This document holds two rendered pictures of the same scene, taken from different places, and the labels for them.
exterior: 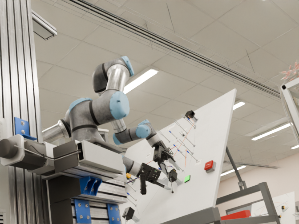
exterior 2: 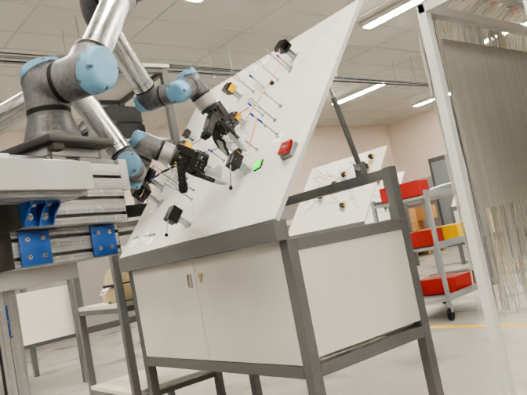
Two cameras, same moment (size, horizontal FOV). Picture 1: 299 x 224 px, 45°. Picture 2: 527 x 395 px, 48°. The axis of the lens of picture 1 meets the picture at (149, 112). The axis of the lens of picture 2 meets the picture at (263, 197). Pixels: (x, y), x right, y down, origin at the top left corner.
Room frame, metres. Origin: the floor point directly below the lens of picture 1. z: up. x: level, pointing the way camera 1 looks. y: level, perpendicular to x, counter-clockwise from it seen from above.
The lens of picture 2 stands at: (0.00, -0.49, 0.79)
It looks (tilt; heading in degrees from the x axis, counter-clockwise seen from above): 5 degrees up; 10
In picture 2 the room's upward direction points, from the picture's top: 11 degrees counter-clockwise
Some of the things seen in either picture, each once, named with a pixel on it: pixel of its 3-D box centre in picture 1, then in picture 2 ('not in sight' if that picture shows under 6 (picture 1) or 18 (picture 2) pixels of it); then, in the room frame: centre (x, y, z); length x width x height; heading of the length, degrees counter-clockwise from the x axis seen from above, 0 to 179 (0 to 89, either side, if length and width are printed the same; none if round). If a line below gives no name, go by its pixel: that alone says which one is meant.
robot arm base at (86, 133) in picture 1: (86, 140); (51, 128); (1.45, 0.30, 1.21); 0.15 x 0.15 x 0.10
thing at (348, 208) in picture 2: not in sight; (341, 230); (6.73, -0.14, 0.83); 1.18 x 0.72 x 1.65; 52
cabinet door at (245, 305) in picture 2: not in sight; (242, 306); (2.05, 0.01, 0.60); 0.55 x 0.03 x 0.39; 48
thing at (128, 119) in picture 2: not in sight; (109, 128); (2.88, 0.75, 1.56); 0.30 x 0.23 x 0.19; 140
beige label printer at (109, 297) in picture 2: not in sight; (135, 278); (2.87, 0.74, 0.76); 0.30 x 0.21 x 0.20; 142
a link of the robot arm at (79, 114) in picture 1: (84, 115); (46, 85); (1.45, 0.29, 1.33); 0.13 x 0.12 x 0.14; 78
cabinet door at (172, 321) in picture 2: not in sight; (169, 311); (2.41, 0.42, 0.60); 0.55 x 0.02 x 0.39; 48
